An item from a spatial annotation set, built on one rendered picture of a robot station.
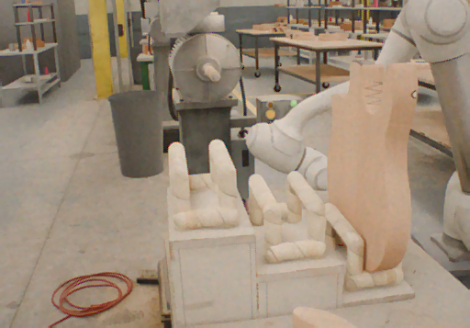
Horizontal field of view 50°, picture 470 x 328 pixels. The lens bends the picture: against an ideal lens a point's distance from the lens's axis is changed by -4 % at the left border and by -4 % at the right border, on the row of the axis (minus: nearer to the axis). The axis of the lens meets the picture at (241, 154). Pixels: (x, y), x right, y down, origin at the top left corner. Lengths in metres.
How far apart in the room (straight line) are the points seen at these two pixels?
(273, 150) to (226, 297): 0.66
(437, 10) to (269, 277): 0.73
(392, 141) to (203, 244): 0.36
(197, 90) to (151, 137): 2.74
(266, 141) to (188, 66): 0.53
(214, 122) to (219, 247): 1.25
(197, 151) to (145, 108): 2.46
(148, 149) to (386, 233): 3.86
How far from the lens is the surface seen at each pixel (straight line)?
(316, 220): 0.94
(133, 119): 4.55
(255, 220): 1.10
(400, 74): 0.85
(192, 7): 1.59
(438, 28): 1.29
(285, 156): 1.51
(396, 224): 0.91
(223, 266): 0.90
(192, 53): 1.89
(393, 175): 0.90
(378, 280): 1.03
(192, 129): 2.09
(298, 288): 0.95
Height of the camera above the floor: 1.48
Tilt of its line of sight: 16 degrees down
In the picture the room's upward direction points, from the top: 2 degrees counter-clockwise
